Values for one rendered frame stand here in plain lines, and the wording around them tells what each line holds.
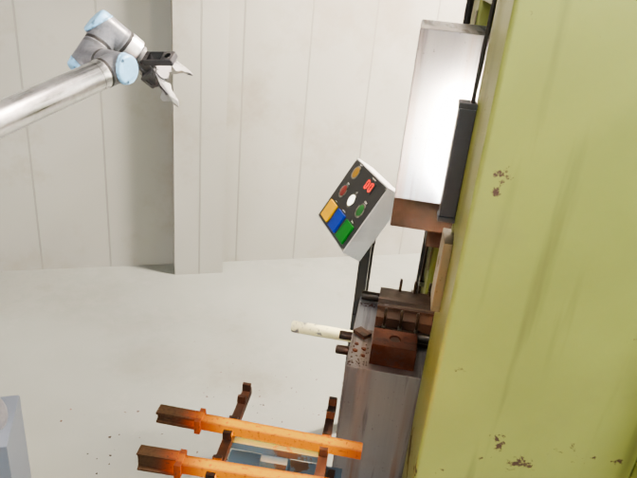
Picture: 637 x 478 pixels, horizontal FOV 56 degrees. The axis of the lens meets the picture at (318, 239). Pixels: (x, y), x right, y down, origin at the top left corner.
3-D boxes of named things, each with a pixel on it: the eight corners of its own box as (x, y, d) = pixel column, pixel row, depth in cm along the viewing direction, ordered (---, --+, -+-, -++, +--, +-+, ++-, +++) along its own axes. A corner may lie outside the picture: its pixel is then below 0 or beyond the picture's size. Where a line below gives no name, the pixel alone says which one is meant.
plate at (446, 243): (430, 311, 135) (444, 243, 128) (430, 292, 143) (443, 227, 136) (439, 312, 135) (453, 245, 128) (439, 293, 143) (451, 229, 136)
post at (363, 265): (336, 429, 268) (366, 204, 223) (337, 422, 271) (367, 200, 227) (345, 431, 267) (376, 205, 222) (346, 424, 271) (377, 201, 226)
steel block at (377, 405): (328, 488, 177) (345, 365, 159) (345, 405, 212) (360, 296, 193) (521, 527, 171) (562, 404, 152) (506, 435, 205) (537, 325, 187)
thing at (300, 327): (289, 336, 226) (290, 323, 224) (292, 328, 231) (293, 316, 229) (406, 356, 221) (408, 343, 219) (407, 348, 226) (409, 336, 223)
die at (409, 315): (372, 339, 171) (376, 313, 168) (377, 304, 189) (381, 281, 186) (522, 365, 166) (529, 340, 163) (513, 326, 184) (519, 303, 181)
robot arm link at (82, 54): (82, 68, 180) (104, 35, 183) (58, 62, 185) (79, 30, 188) (102, 87, 188) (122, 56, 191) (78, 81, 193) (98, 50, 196)
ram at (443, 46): (391, 210, 140) (419, 30, 124) (399, 163, 175) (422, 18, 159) (576, 237, 136) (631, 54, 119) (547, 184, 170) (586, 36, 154)
